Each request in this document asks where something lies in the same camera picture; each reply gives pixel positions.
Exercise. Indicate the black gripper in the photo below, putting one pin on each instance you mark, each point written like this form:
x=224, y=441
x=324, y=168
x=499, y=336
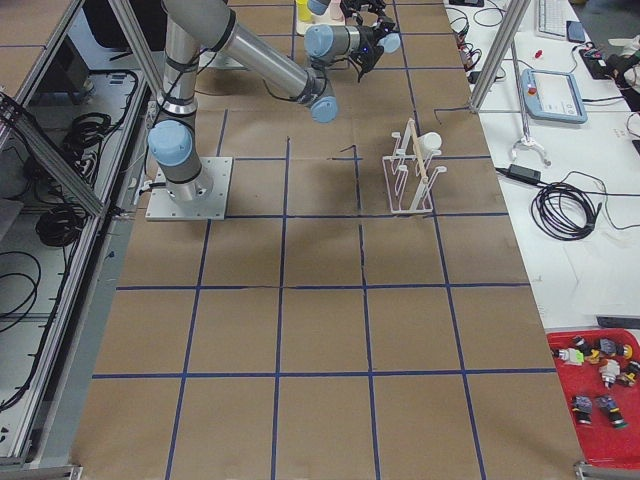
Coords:
x=361, y=4
x=366, y=38

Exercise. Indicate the light blue cup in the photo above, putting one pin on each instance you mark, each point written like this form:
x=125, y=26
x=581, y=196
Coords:
x=390, y=43

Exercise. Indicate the white cup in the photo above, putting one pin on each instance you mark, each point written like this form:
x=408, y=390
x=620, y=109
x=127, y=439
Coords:
x=430, y=144

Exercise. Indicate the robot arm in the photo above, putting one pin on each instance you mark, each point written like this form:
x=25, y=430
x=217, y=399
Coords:
x=196, y=25
x=319, y=7

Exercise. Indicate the pink cup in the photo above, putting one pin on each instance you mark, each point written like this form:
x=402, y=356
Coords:
x=336, y=17

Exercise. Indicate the yellow cup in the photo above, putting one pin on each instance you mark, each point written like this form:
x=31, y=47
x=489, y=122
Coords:
x=303, y=13

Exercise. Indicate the cream bunny tray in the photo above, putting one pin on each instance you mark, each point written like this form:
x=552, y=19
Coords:
x=302, y=26

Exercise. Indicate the white keyboard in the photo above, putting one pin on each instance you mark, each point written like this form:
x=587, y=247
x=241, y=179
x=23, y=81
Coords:
x=551, y=22

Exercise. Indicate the white plastic clamp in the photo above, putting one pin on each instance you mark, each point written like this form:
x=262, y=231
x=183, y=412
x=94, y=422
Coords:
x=524, y=144

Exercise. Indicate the teach pendant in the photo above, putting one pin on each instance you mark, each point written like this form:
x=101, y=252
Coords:
x=552, y=96

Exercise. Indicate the black power adapter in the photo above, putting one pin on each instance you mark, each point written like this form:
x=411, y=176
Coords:
x=524, y=174

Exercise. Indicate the red parts tray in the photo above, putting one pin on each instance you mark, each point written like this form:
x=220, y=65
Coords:
x=599, y=374

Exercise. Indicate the aluminium frame post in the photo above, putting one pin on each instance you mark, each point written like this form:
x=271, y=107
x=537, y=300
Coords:
x=502, y=41

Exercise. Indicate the white wire cup rack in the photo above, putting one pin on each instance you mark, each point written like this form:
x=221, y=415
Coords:
x=409, y=177

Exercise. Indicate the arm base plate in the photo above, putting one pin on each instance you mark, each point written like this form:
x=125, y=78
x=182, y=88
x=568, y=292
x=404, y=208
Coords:
x=203, y=198

